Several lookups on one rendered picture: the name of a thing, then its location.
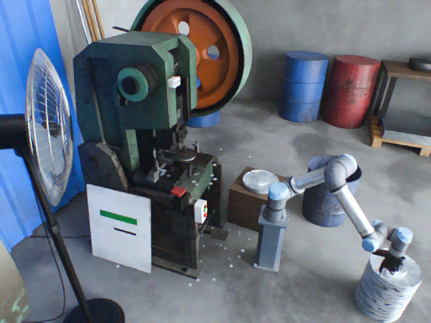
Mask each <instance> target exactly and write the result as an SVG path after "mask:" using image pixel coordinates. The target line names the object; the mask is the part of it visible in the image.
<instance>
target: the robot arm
mask: <svg viewBox="0 0 431 323"><path fill-rule="evenodd" d="M356 168H357V163H356V161H355V159H354V158H353V157H352V156H351V155H349V154H342V155H340V156H339V157H337V158H335V159H333V160H331V161H328V162H327V163H326V164H325V166H323V167H321V168H318V169H316V170H313V171H310V172H308V173H306V174H305V175H302V176H290V177H288V178H286V179H285V180H284V181H283V182H274V183H273V184H271V185H270V187H269V190H268V197H267V205H266V207H265V208H264V209H263V218H264V219H265V220H267V221H269V222H271V223H281V222H283V221H285V219H286V210H285V205H286V201H287V200H288V199H289V198H291V197H292V196H294V195H296V194H300V193H302V192H304V189H306V188H308V187H310V186H314V185H317V184H320V183H322V182H325V184H326V186H327V188H328V189H329V192H330V193H331V194H333V195H334V196H335V198H336V199H337V200H338V202H339V204H340V205H341V206H342V209H343V210H344V212H345V214H346V215H347V216H348V218H349V219H350V221H351V222H352V224H353V225H354V227H355V228H356V230H357V232H358V234H359V235H360V237H361V238H362V247H363V249H364V250H365V251H367V252H371V253H372V254H373V255H377V256H382V257H385V259H384V260H383V261H382V263H381V265H380V266H379V268H378V272H379V275H380V276H384V277H386V278H388V279H389V276H388V275H391V276H393V275H394V274H395V272H399V271H400V270H401V269H402V267H403V265H404V264H403V261H404V260H405V259H406V257H404V256H403V254H404V252H405V250H406V249H407V247H408V245H409V243H410V242H411V239H412V237H413V233H412V231H411V230H410V229H408V228H406V227H398V229H395V228H394V227H391V226H390V225H387V224H386V223H385V222H383V221H380V220H378V219H376V220H375V221H374V222H373V223H372V225H371V223H370V222H369V220H368V219H367V217H366V216H365V214H364V212H363V210H362V209H361V208H360V206H359V204H358V203H357V202H356V200H355V198H354V197H353V196H352V194H351V192H350V190H349V189H348V187H347V182H346V181H345V179H346V178H348V177H349V176H350V174H353V173H354V172H355V170H356ZM385 239H386V240H388V241H391V245H390V246H389V250H385V249H384V250H382V249H379V247H380V245H381V244H382V242H383V241H384V240H385Z"/></svg>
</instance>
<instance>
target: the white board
mask: <svg viewBox="0 0 431 323"><path fill-rule="evenodd" d="M86 189H87V198H88V206H89V215H90V231H91V239H92V255H94V256H98V257H101V258H105V259H107V260H109V261H111V262H115V263H119V264H122V265H125V266H129V267H131V268H135V269H138V270H139V271H143V272H145V273H149V274H151V198H147V197H144V196H139V195H136V194H130V193H127V192H122V191H118V190H113V189H110V188H107V187H103V186H98V185H95V184H89V183H87V184H86Z"/></svg>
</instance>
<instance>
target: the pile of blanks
mask: <svg viewBox="0 0 431 323"><path fill-rule="evenodd" d="M371 268H372V267H371V265H370V259H369V261H368V262H367V264H366V268H365V269H364V272H363V273H362V276H361V278H360V280H359V283H358V286H357V288H356V291H355V300H356V303H357V305H358V307H359V308H360V309H361V310H362V311H363V312H364V313H365V314H366V315H367V316H369V317H371V318H372V319H374V320H376V321H378V320H379V321H380V322H394V321H396V320H397V319H398V318H399V317H400V316H401V314H402V312H403V310H404V309H405V307H406V305H407V303H408V302H409V301H410V299H411V298H412V297H413V295H414V294H415V292H416V289H417V288H418V286H419V285H418V286H417V287H414V288H410V289H400V288H397V287H394V286H393V285H390V284H388V283H386V282H384V281H383V280H382V279H380V278H379V277H378V276H377V275H376V274H375V273H374V272H373V270H372V269H371Z"/></svg>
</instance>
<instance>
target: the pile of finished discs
mask: <svg viewBox="0 0 431 323"><path fill-rule="evenodd" d="M274 182H279V178H278V177H277V176H274V175H273V173H272V172H269V171H266V170H253V171H252V172H247V173H246V174H245V175H244V177H243V184H244V187H245V188H246V189H247V190H249V191H251V192H255V193H258V194H268V190H269V187H270V185H271V184H273V183H274Z"/></svg>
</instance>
